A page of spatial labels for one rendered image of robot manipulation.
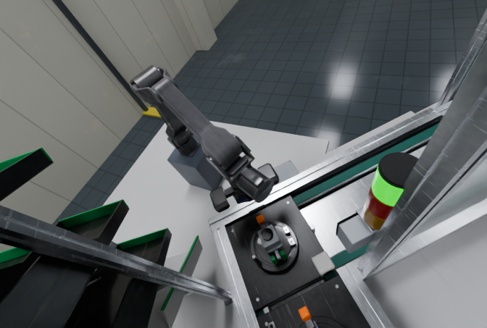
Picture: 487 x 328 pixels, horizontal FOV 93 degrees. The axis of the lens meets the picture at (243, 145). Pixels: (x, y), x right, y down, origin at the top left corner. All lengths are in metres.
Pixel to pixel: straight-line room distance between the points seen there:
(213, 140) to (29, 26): 2.34
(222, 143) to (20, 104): 2.29
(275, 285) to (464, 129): 0.60
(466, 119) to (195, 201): 0.92
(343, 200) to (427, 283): 0.29
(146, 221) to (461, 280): 1.06
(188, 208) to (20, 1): 2.18
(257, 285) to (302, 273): 0.13
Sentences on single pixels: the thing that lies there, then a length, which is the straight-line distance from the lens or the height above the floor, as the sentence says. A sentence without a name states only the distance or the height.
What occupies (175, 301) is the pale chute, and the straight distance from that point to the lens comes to 0.60.
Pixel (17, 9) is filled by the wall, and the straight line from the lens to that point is 2.68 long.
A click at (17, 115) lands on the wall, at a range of 2.64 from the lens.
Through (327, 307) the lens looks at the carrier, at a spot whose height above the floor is 0.97.
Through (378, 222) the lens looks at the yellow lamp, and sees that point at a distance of 0.43.
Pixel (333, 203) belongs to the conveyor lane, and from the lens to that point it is 0.84.
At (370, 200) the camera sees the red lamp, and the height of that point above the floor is 1.34.
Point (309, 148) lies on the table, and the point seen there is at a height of 0.86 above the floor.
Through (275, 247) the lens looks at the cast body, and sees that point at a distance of 0.66.
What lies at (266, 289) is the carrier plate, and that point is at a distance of 0.74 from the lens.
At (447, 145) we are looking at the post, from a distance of 0.25.
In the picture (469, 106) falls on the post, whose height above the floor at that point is 1.55.
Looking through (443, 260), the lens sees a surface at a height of 0.86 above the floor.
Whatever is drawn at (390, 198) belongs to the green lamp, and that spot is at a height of 1.38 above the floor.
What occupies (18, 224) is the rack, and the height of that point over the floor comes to 1.54.
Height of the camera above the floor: 1.69
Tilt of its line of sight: 50 degrees down
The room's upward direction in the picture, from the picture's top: 24 degrees counter-clockwise
